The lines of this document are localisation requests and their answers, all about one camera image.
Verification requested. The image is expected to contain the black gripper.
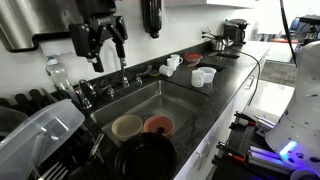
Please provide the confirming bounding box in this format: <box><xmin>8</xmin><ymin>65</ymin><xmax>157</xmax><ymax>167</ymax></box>
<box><xmin>67</xmin><ymin>14</ymin><xmax>130</xmax><ymax>74</ymax></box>

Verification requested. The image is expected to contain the large clear plastic container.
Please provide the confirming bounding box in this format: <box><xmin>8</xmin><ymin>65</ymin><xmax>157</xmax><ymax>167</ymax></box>
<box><xmin>0</xmin><ymin>98</ymin><xmax>86</xmax><ymax>180</ymax></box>

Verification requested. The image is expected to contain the stainless steel sink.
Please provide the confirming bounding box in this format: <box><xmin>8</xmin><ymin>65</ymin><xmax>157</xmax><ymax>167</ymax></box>
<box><xmin>89</xmin><ymin>79</ymin><xmax>211</xmax><ymax>148</ymax></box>

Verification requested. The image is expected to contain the beige bowl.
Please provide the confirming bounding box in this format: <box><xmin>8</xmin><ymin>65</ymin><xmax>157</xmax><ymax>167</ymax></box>
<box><xmin>110</xmin><ymin>114</ymin><xmax>144</xmax><ymax>142</ymax></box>

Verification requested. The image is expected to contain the salmon pink bowl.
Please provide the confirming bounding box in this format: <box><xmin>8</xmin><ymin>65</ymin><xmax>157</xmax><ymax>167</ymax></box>
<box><xmin>143</xmin><ymin>115</ymin><xmax>176</xmax><ymax>139</ymax></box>

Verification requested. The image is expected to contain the black dish rack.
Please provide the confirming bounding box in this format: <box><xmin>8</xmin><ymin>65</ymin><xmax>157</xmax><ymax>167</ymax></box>
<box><xmin>0</xmin><ymin>87</ymin><xmax>105</xmax><ymax>180</ymax></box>

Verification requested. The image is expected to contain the tall chrome faucet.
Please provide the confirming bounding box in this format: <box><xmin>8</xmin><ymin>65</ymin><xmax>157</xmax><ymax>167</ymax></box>
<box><xmin>99</xmin><ymin>39</ymin><xmax>153</xmax><ymax>89</ymax></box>

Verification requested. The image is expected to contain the clear plastic water bottle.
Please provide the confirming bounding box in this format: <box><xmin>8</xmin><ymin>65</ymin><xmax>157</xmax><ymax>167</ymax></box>
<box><xmin>45</xmin><ymin>56</ymin><xmax>73</xmax><ymax>93</ymax></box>

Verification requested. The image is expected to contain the small chrome tap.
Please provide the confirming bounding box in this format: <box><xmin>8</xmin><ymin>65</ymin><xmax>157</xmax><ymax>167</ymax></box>
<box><xmin>73</xmin><ymin>78</ymin><xmax>98</xmax><ymax>110</ymax></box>

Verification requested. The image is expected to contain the steel paper towel dispenser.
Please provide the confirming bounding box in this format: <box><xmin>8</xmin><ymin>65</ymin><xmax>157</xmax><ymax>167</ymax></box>
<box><xmin>0</xmin><ymin>0</ymin><xmax>88</xmax><ymax>53</ymax></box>

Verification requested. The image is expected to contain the white ceramic mug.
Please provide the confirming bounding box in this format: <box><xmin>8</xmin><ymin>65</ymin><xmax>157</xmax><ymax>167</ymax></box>
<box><xmin>170</xmin><ymin>53</ymin><xmax>185</xmax><ymax>66</ymax></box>
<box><xmin>166</xmin><ymin>56</ymin><xmax>180</xmax><ymax>71</ymax></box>
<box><xmin>158</xmin><ymin>64</ymin><xmax>175</xmax><ymax>78</ymax></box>
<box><xmin>190</xmin><ymin>68</ymin><xmax>206</xmax><ymax>89</ymax></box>

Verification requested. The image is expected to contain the red lidded container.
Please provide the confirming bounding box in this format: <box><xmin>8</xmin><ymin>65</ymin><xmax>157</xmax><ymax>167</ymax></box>
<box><xmin>183</xmin><ymin>51</ymin><xmax>204</xmax><ymax>64</ymax></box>

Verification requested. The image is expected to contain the silver metal utensil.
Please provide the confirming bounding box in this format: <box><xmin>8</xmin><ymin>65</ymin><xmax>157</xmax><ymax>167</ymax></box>
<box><xmin>87</xmin><ymin>132</ymin><xmax>105</xmax><ymax>158</ymax></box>

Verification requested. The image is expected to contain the translucent plastic cup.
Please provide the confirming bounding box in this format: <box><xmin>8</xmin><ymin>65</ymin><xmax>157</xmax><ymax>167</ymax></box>
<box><xmin>198</xmin><ymin>66</ymin><xmax>217</xmax><ymax>85</ymax></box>

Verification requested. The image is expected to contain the stainless steel kettle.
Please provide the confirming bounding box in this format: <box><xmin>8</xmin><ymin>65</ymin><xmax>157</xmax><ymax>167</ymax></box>
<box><xmin>210</xmin><ymin>35</ymin><xmax>235</xmax><ymax>52</ymax></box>

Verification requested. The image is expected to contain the white upper cabinet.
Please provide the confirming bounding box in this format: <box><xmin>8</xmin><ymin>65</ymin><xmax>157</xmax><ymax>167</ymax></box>
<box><xmin>164</xmin><ymin>0</ymin><xmax>261</xmax><ymax>10</ymax></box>

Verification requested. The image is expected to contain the small clear plastic container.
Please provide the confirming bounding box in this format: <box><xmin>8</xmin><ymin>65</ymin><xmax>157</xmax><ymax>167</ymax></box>
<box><xmin>0</xmin><ymin>105</ymin><xmax>30</xmax><ymax>138</ymax></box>

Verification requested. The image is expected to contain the black coffee maker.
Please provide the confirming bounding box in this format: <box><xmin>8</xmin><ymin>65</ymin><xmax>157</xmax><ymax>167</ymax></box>
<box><xmin>222</xmin><ymin>18</ymin><xmax>250</xmax><ymax>46</ymax></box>

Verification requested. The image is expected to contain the silver fork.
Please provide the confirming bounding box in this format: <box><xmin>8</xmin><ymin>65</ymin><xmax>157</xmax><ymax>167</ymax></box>
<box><xmin>37</xmin><ymin>161</ymin><xmax>70</xmax><ymax>180</ymax></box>

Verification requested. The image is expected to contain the black orange bar clamp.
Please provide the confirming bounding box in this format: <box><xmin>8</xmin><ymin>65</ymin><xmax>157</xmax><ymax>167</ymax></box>
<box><xmin>228</xmin><ymin>111</ymin><xmax>258</xmax><ymax>130</ymax></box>
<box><xmin>216</xmin><ymin>141</ymin><xmax>248</xmax><ymax>163</ymax></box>

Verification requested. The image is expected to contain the black mounting board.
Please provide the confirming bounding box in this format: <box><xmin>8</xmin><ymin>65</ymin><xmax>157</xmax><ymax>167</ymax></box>
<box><xmin>212</xmin><ymin>111</ymin><xmax>292</xmax><ymax>180</ymax></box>

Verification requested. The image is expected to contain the aluminium extrusion bar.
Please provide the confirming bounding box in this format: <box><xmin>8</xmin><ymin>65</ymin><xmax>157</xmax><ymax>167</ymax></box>
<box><xmin>254</xmin><ymin>114</ymin><xmax>278</xmax><ymax>131</ymax></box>
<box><xmin>247</xmin><ymin>146</ymin><xmax>295</xmax><ymax>176</ymax></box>

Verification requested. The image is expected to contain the dark background equipment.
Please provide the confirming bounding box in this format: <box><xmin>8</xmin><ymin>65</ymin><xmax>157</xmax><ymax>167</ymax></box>
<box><xmin>288</xmin><ymin>14</ymin><xmax>320</xmax><ymax>45</ymax></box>

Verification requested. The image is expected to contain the black wall soap dispenser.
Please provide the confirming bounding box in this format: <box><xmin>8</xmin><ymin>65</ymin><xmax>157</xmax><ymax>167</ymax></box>
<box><xmin>141</xmin><ymin>0</ymin><xmax>164</xmax><ymax>40</ymax></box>

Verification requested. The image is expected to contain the white wall outlet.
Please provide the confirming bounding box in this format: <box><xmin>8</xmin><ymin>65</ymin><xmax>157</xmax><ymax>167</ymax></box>
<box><xmin>201</xmin><ymin>27</ymin><xmax>214</xmax><ymax>41</ymax></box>

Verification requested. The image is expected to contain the silver cabinet handle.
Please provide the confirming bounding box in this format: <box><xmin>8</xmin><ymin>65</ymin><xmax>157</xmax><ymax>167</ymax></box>
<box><xmin>192</xmin><ymin>151</ymin><xmax>205</xmax><ymax>171</ymax></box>
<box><xmin>243</xmin><ymin>75</ymin><xmax>256</xmax><ymax>91</ymax></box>
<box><xmin>201</xmin><ymin>139</ymin><xmax>213</xmax><ymax>158</ymax></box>

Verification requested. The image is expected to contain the black appliance power cable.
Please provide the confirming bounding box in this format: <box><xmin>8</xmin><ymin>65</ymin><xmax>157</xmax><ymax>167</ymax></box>
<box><xmin>201</xmin><ymin>28</ymin><xmax>262</xmax><ymax>106</ymax></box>

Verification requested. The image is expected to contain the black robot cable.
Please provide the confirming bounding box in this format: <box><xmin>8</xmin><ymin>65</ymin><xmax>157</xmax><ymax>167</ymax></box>
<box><xmin>278</xmin><ymin>0</ymin><xmax>298</xmax><ymax>67</ymax></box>

